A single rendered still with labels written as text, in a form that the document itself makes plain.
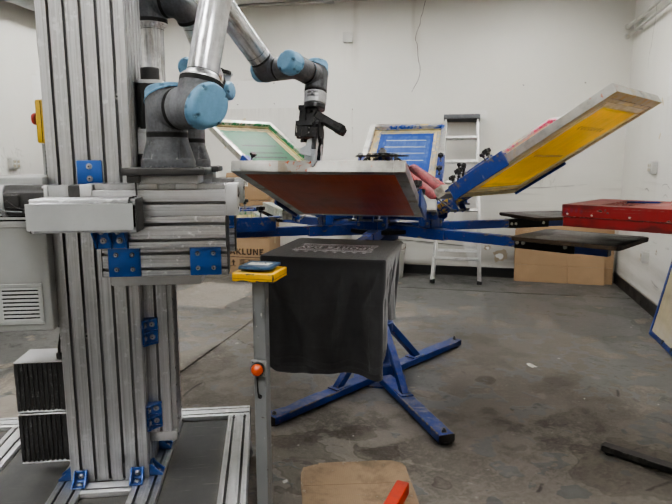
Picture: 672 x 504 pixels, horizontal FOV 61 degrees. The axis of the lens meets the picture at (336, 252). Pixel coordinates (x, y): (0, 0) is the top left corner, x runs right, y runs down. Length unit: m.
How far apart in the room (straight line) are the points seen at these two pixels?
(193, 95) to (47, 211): 0.47
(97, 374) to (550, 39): 5.64
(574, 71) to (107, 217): 5.64
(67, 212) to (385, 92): 5.32
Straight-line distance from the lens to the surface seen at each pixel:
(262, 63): 1.97
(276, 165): 1.92
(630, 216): 2.43
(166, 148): 1.68
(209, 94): 1.59
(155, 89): 1.70
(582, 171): 6.61
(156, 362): 2.06
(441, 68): 6.60
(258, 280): 1.70
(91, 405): 2.11
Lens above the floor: 1.28
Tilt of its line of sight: 9 degrees down
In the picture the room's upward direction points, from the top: straight up
